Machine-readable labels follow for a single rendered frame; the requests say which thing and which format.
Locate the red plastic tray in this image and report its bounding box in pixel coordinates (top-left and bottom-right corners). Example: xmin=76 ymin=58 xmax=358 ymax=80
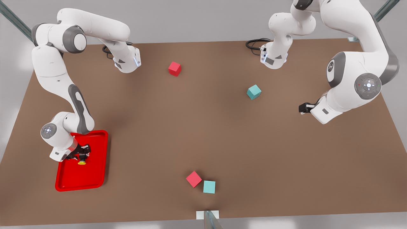
xmin=55 ymin=130 xmax=109 ymax=192

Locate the red cube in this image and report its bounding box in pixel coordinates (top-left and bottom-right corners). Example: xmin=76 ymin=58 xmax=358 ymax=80
xmin=186 ymin=171 xmax=203 ymax=188
xmin=168 ymin=61 xmax=182 ymax=77

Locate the black cable loop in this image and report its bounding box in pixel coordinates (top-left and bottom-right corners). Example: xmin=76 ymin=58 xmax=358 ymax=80
xmin=102 ymin=42 xmax=134 ymax=59
xmin=245 ymin=38 xmax=272 ymax=56

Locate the silver frame post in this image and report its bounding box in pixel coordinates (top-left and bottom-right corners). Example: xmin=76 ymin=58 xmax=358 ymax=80
xmin=196 ymin=210 xmax=223 ymax=229
xmin=348 ymin=0 xmax=402 ymax=43
xmin=0 ymin=2 xmax=35 ymax=43

